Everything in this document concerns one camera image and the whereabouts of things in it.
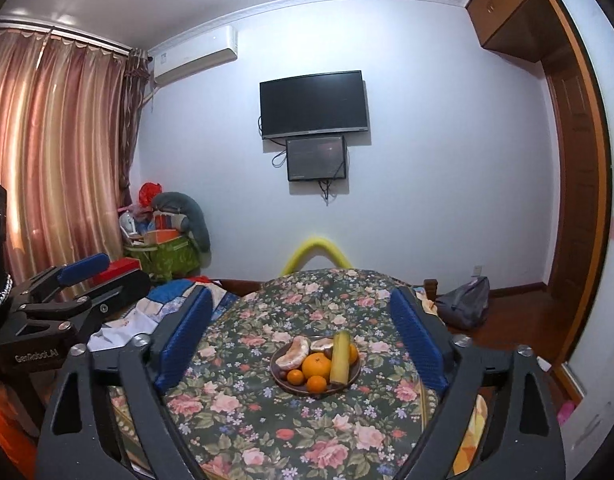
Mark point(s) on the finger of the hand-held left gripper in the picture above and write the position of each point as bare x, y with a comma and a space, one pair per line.
84, 267
119, 292

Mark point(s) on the pink striped curtain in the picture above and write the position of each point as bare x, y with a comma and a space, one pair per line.
52, 150

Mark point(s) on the green fabric bag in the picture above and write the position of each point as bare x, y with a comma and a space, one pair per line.
172, 260

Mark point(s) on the small tangerine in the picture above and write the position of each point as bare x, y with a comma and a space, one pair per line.
295, 376
316, 384
354, 354

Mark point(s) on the pomelo piece with pink flesh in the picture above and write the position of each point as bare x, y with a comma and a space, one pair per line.
293, 354

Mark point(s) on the grey bag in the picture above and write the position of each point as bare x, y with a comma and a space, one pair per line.
464, 305

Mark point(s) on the small black wall monitor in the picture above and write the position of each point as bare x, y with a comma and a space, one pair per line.
316, 157

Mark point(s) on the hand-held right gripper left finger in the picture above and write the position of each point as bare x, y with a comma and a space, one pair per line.
184, 340

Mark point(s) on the wooden overhead cabinet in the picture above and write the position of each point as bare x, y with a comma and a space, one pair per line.
512, 5

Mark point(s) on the yellow hoop chair back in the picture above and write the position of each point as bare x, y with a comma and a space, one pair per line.
317, 245

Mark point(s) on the large orange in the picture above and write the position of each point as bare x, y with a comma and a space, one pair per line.
316, 364

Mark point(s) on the large black wall television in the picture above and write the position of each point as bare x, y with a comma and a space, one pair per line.
314, 104

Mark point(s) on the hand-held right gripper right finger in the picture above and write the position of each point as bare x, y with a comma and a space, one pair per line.
419, 340

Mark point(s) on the wooden door frame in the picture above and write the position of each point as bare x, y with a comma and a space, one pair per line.
574, 185

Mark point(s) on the long yellow banana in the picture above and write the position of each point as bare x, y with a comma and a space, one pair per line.
340, 360

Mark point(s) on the orange box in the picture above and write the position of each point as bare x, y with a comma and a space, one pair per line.
162, 236

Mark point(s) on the white cloth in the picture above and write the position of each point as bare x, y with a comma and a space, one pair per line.
114, 332

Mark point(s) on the blue patchwork quilt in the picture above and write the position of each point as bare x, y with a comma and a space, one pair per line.
172, 295

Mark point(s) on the white air conditioner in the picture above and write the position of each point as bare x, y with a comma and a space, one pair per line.
197, 55

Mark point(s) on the red plastic bag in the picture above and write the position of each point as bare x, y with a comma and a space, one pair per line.
151, 192

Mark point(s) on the red flat box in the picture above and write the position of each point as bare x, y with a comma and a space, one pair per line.
119, 269

